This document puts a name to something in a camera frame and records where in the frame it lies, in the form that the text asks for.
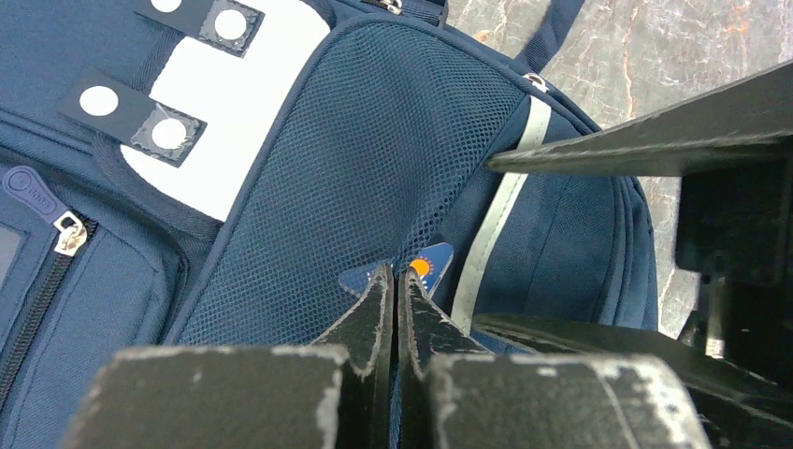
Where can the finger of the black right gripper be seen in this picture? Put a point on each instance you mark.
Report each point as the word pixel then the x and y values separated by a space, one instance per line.
pixel 715 378
pixel 746 122

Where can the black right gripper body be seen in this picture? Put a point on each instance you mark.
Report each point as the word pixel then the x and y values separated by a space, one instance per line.
pixel 735 230

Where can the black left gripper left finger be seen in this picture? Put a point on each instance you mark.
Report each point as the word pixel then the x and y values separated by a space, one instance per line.
pixel 366 332

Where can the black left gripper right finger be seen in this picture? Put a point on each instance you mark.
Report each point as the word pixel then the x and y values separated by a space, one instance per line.
pixel 424 333

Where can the navy blue student backpack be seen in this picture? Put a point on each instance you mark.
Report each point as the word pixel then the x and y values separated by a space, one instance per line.
pixel 230 172

